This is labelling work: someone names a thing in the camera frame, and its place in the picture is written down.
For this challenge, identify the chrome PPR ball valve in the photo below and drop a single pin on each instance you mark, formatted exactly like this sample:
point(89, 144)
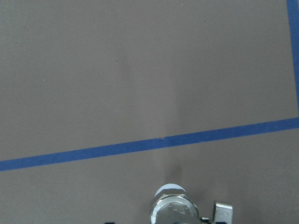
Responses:
point(171, 205)

